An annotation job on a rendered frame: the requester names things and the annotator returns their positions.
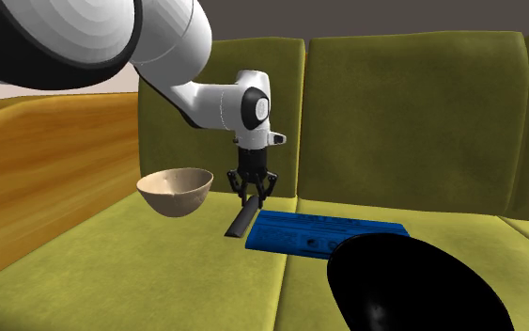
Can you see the beige bowl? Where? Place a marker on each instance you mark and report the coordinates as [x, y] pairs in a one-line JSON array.
[[175, 190]]

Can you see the black bowl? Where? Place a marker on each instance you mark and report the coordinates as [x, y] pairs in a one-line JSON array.
[[410, 289]]

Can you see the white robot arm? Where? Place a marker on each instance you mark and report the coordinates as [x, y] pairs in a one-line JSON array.
[[177, 41]]

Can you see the olive green sofa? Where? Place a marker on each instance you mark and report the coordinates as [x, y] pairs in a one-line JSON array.
[[410, 128]]

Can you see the dark grey remote control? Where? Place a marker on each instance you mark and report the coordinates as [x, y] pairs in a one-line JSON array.
[[243, 218]]

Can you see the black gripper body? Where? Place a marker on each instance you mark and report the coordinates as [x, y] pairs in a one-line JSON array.
[[251, 161]]

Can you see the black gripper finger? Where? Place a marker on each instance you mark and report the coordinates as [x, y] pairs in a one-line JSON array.
[[266, 184], [235, 183]]

